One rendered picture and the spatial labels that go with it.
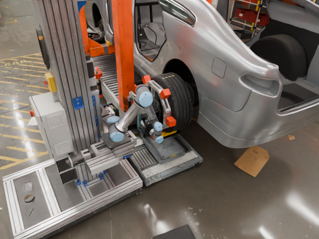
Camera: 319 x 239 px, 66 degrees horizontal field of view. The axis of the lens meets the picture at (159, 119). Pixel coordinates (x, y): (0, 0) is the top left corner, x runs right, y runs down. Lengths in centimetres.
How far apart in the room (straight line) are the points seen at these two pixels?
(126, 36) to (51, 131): 128
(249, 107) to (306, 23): 191
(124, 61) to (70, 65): 97
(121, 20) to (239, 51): 125
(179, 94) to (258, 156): 163
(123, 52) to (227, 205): 206
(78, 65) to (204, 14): 125
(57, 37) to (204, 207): 220
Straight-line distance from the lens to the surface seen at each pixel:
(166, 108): 247
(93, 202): 264
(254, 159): 357
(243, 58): 207
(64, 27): 191
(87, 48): 479
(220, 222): 284
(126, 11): 272
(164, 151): 307
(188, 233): 232
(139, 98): 194
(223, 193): 306
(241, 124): 224
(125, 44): 280
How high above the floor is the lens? 237
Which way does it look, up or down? 37 degrees down
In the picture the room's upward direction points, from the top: 3 degrees clockwise
